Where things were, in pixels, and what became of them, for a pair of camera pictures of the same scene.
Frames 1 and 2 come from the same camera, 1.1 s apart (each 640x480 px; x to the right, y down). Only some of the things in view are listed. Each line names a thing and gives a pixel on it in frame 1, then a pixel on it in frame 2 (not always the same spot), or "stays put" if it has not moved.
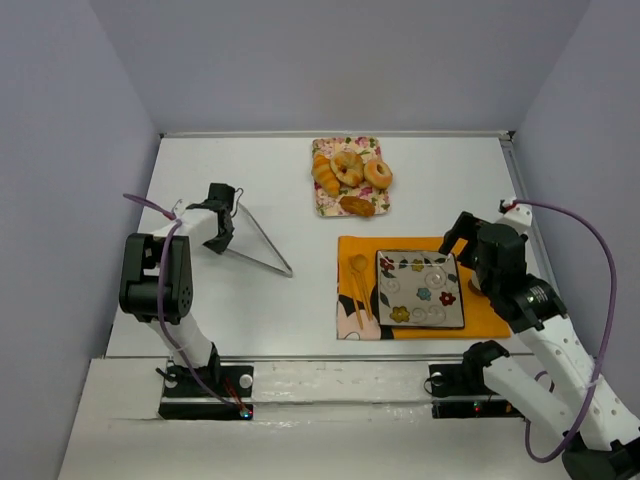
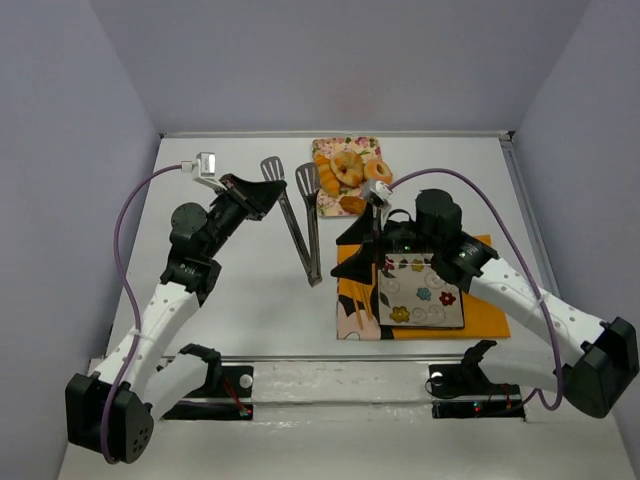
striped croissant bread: x=325 y=176 stays put
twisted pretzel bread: x=347 y=167 stays put
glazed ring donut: x=377 y=174 stays put
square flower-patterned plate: x=419 y=289 stays put
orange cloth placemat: x=357 y=293 stays put
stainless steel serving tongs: x=255 y=260 to x=308 y=176
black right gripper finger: x=465 y=227 to x=362 y=230
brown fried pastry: x=357 y=206 stays put
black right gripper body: x=460 y=234 to x=377 y=245
